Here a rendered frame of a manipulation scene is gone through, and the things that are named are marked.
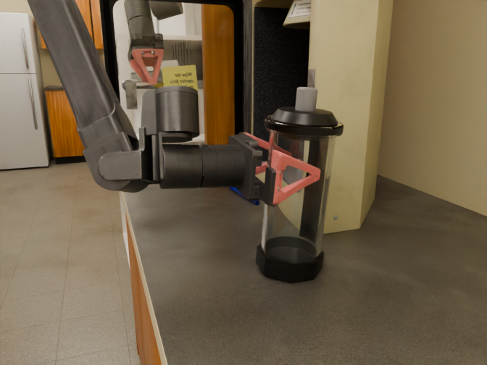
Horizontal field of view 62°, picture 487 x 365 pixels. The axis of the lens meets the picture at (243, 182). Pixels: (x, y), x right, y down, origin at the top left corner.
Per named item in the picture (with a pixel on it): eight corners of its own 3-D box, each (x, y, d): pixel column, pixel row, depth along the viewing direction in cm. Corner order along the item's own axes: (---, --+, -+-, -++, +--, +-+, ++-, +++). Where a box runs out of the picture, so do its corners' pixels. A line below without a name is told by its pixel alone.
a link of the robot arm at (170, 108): (125, 186, 58) (97, 181, 49) (122, 107, 59) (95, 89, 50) (207, 181, 57) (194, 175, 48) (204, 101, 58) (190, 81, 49)
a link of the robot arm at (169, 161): (151, 190, 54) (156, 187, 49) (148, 139, 55) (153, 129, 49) (201, 189, 56) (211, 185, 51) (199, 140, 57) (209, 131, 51)
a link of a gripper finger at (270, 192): (306, 141, 58) (243, 140, 55) (332, 153, 51) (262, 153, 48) (300, 187, 60) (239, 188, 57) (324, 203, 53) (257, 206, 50)
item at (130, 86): (138, 109, 84) (136, 80, 83) (127, 109, 83) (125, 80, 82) (135, 108, 86) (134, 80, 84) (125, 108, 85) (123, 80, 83)
